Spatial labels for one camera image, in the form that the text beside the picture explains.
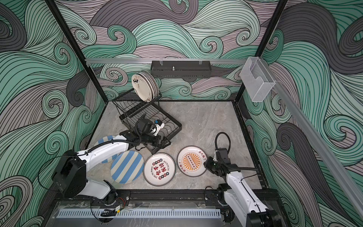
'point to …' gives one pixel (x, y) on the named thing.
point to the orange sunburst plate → (190, 161)
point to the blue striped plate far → (105, 139)
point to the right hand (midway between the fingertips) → (204, 164)
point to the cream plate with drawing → (142, 88)
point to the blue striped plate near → (127, 167)
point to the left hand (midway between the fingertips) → (166, 139)
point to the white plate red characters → (159, 169)
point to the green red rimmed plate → (154, 83)
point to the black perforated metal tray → (181, 69)
